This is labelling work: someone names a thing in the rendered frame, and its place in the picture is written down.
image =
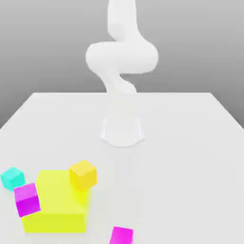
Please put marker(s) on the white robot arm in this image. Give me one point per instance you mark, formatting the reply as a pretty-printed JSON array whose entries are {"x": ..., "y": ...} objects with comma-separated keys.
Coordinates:
[{"x": 122, "y": 57}]

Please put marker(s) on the small orange cube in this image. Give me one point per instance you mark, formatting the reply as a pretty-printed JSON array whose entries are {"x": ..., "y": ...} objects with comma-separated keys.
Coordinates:
[{"x": 83, "y": 175}]

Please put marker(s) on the small magenta cube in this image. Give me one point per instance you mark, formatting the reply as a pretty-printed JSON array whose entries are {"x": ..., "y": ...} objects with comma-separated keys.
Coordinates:
[
  {"x": 121, "y": 235},
  {"x": 27, "y": 200}
]

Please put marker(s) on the small cyan cube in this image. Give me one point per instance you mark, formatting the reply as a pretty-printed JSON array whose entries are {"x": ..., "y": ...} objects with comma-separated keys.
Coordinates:
[{"x": 12, "y": 178}]

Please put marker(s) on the large yellow box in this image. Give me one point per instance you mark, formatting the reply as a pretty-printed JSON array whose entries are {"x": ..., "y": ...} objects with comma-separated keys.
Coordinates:
[{"x": 57, "y": 202}]

